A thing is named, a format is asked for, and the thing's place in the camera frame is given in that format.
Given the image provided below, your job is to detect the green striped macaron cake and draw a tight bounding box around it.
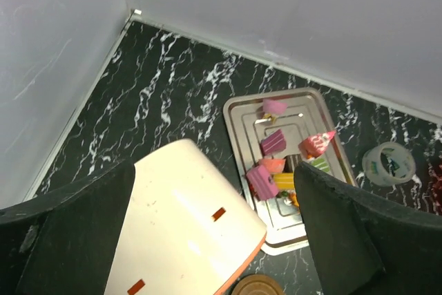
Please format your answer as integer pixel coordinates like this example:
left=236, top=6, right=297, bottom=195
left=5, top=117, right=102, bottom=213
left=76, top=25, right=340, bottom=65
left=310, top=158, right=329, bottom=172

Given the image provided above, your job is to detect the yellow orange cake piece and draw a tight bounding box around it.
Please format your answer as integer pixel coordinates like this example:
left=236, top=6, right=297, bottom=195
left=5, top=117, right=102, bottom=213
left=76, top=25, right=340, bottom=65
left=273, top=173, right=295, bottom=190

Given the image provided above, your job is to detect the clear tape roll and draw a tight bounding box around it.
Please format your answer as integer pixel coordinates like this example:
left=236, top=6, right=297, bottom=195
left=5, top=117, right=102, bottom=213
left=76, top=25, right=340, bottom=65
left=362, top=142, right=416, bottom=187

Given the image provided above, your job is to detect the red white strawberry cake slice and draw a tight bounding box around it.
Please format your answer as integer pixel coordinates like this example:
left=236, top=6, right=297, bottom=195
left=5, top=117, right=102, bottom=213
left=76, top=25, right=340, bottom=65
left=298, top=131, right=336, bottom=158

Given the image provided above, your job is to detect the brown wooden coaster left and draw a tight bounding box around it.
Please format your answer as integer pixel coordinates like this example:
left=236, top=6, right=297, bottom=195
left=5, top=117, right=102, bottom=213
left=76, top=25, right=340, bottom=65
left=231, top=274, right=285, bottom=295

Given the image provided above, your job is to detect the silver metal tray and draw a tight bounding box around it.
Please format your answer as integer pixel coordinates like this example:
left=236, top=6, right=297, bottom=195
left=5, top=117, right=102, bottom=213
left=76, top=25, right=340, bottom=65
left=223, top=88, right=335, bottom=256

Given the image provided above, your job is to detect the pink square cake block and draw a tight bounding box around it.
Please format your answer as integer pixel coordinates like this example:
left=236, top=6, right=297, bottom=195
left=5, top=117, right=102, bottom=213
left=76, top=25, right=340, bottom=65
left=246, top=165, right=279, bottom=200

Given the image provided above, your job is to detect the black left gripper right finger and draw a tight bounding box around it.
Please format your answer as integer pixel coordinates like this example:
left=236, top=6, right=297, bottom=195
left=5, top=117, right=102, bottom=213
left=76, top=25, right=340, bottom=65
left=294, top=162, right=441, bottom=294

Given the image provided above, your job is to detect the dark chocolate cookie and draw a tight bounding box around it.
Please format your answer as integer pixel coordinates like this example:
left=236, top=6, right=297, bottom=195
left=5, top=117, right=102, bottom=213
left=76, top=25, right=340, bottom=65
left=285, top=154, right=302, bottom=173

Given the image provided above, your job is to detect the pink roll cake top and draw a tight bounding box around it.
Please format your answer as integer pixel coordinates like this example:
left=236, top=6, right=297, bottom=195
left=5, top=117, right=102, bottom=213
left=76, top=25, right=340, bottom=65
left=262, top=98, right=287, bottom=116

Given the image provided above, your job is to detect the white cylindrical drum container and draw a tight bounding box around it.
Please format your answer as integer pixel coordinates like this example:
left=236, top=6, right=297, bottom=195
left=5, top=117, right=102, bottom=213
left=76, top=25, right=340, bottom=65
left=105, top=139, right=267, bottom=294

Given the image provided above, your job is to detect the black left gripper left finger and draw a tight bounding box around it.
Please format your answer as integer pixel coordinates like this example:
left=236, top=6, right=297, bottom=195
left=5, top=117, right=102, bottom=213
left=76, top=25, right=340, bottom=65
left=1, top=160, right=135, bottom=294

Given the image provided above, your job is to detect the magenta layered cake wedge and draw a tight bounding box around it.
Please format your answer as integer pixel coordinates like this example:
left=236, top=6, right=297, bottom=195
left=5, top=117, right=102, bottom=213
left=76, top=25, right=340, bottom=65
left=260, top=129, right=287, bottom=156

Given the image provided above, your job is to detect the salmon pink cake piece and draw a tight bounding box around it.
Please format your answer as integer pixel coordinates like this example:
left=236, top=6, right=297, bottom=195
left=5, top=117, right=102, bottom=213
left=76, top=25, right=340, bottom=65
left=258, top=158, right=286, bottom=175

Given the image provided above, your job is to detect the orange fish shaped pastry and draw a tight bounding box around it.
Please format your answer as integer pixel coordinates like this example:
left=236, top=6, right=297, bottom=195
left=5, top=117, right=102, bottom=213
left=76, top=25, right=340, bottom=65
left=289, top=193, right=299, bottom=207

